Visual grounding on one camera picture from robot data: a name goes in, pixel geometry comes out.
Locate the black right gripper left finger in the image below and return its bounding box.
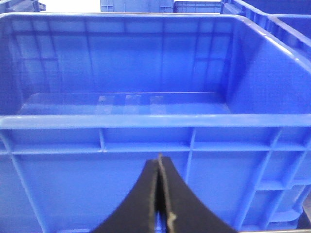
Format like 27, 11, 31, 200
93, 160, 158, 233

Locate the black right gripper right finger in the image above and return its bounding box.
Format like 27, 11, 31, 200
158, 154, 236, 233

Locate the right blue plastic crate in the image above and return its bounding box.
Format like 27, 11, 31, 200
0, 13, 311, 233

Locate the blue plastic crate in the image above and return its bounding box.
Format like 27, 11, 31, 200
0, 13, 311, 233
221, 0, 311, 59

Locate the distant blue crate right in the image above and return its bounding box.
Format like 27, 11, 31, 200
173, 0, 222, 14

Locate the far centre blue crate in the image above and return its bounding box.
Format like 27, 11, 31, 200
100, 0, 174, 13

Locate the left blue plastic crate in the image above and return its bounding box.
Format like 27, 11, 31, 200
221, 0, 311, 59

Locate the far left blue crate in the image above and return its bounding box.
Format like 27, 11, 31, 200
0, 0, 46, 14

